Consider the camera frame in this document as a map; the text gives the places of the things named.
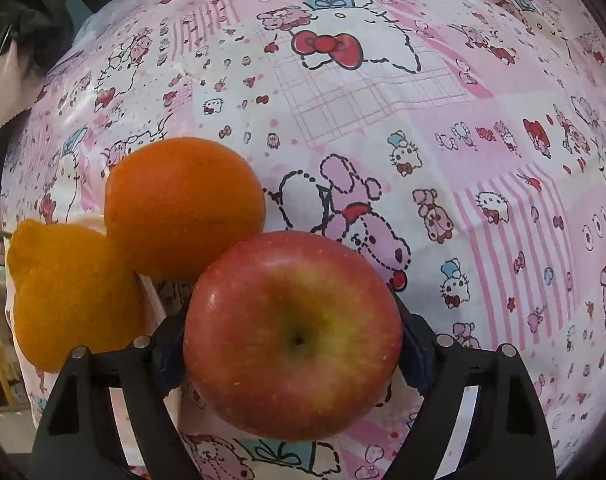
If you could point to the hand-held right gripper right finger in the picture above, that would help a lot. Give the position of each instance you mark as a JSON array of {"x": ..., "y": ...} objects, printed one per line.
[{"x": 415, "y": 360}]

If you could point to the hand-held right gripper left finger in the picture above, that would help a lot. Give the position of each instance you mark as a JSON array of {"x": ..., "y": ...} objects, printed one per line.
[{"x": 169, "y": 360}]

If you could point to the white plate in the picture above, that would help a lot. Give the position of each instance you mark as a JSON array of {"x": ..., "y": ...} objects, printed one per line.
[{"x": 152, "y": 296}]

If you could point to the red apple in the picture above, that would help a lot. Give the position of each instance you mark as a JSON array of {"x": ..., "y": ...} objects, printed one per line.
[{"x": 293, "y": 340}]

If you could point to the bumpy orange with knob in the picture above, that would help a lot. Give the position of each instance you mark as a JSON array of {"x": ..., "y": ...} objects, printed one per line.
[{"x": 73, "y": 300}]

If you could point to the round orange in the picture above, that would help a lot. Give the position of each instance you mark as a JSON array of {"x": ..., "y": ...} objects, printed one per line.
[{"x": 183, "y": 205}]

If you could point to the pink printed tablecloth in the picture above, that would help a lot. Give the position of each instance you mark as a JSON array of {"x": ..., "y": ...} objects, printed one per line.
[{"x": 383, "y": 135}]

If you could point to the beige cloth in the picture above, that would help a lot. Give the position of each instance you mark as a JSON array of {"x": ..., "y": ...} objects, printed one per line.
[{"x": 8, "y": 90}]

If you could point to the dark cloth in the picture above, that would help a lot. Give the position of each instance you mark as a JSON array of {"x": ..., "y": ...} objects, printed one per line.
[{"x": 38, "y": 5}]

